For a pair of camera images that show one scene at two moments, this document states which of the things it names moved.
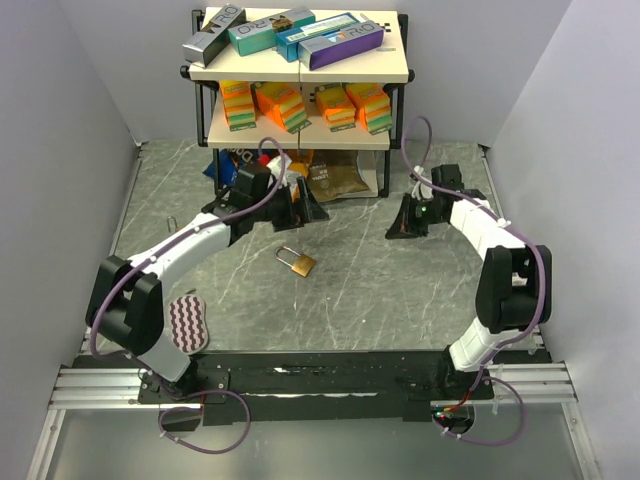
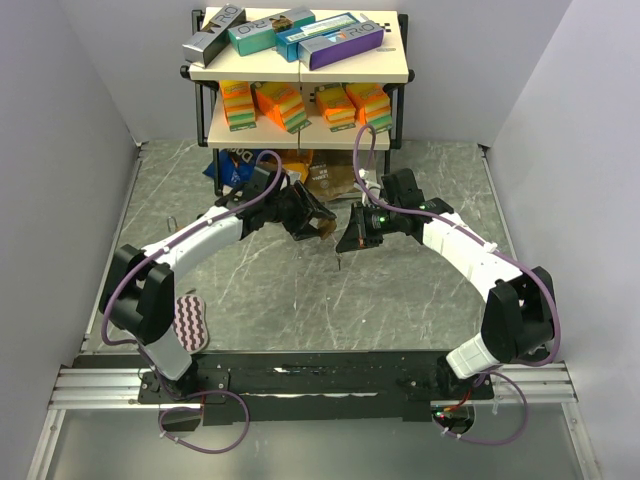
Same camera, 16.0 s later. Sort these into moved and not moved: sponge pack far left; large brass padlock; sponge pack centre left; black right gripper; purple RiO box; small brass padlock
Moved: large brass padlock; black right gripper
Not moved: sponge pack centre left; small brass padlock; purple RiO box; sponge pack far left
